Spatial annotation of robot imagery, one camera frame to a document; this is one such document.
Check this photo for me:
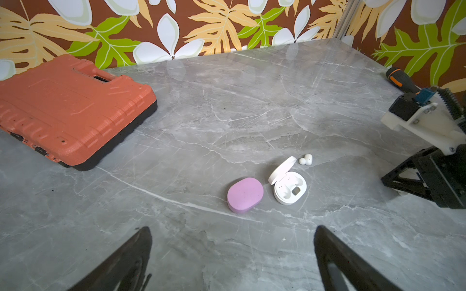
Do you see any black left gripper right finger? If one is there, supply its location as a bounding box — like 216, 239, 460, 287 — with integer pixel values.
314, 226, 400, 291

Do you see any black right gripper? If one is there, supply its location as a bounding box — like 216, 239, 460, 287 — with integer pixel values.
381, 144, 466, 209

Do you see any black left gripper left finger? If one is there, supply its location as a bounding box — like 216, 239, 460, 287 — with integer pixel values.
70, 226, 152, 291

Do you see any white earbud charging case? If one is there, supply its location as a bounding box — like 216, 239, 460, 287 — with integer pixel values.
268, 156, 307, 206

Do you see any purple earbud charging case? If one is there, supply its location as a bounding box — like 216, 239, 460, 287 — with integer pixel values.
227, 178, 264, 214

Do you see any red plastic tool case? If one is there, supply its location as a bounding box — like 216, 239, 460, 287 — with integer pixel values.
1, 55, 158, 171

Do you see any black handled screwdriver on table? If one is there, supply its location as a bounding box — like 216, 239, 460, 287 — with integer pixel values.
386, 67, 421, 93

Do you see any aluminium frame post right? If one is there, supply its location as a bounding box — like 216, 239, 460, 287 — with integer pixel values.
333, 0, 361, 40

